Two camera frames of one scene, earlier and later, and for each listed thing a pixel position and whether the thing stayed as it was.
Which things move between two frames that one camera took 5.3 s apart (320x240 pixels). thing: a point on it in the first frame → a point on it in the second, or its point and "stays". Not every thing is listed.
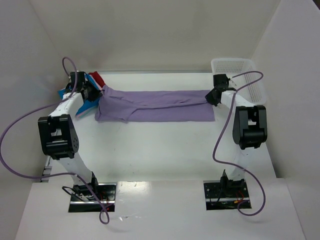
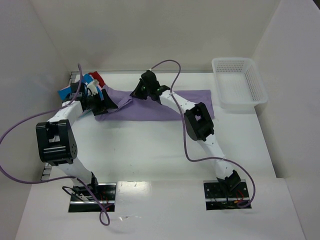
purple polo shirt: [115, 104] stays
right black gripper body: [213, 96] → [142, 87]
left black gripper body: [92, 93] → [100, 102]
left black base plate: [107, 192] stays
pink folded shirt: [85, 112] stays
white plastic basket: [243, 76] stays
